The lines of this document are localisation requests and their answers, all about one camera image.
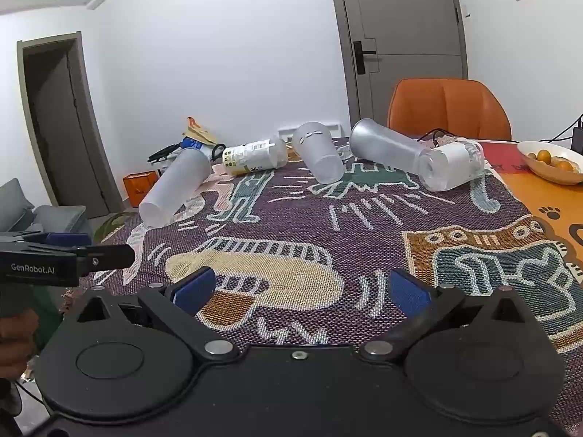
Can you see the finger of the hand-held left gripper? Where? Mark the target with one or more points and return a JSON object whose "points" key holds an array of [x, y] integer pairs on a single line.
{"points": [[68, 239], [109, 257]]}

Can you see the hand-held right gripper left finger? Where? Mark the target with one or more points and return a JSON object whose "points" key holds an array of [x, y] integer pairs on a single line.
{"points": [[193, 289]]}

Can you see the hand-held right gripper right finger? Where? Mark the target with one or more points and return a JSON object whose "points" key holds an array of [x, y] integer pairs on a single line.
{"points": [[407, 292]]}

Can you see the tall frosted plastic cup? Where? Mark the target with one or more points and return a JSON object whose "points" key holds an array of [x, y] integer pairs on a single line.
{"points": [[175, 186]]}

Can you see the white label plastic cup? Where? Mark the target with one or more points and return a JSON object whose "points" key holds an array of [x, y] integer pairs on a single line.
{"points": [[451, 164]]}

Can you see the yellow label plastic cup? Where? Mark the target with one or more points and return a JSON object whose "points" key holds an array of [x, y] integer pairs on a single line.
{"points": [[255, 157]]}

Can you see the wide frosted plastic cup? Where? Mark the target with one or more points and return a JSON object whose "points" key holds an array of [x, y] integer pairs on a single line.
{"points": [[387, 145]]}

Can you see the short frosted plastic cup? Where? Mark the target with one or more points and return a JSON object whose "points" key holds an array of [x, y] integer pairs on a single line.
{"points": [[319, 152]]}

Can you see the person's left hand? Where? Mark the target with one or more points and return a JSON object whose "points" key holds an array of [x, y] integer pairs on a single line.
{"points": [[13, 346]]}

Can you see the grey sofa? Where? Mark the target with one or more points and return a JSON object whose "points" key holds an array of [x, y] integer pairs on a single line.
{"points": [[27, 214]]}

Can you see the orange box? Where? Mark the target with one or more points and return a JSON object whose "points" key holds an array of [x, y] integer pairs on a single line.
{"points": [[140, 187]]}

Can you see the dark brown door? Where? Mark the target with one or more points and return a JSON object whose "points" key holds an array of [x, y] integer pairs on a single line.
{"points": [[59, 127]]}

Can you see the printed blanket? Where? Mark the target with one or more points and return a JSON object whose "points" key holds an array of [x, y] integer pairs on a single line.
{"points": [[319, 218]]}

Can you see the paper bag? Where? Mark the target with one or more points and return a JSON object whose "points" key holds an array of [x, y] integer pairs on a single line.
{"points": [[198, 129]]}

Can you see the orange paw print mat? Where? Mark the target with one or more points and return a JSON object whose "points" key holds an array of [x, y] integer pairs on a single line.
{"points": [[546, 195]]}

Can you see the white fruit bowl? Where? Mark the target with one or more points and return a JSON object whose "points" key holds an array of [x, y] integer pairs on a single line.
{"points": [[542, 170]]}

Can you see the orange chair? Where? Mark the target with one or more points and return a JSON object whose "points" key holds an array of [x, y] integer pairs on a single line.
{"points": [[448, 109]]}

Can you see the orange fruit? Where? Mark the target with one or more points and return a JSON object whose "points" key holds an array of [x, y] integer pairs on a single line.
{"points": [[564, 166], [543, 155]]}

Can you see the black charger device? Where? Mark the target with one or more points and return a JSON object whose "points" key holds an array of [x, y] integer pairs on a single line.
{"points": [[578, 139]]}

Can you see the grey door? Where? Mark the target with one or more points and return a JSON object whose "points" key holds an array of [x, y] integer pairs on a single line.
{"points": [[410, 22]]}

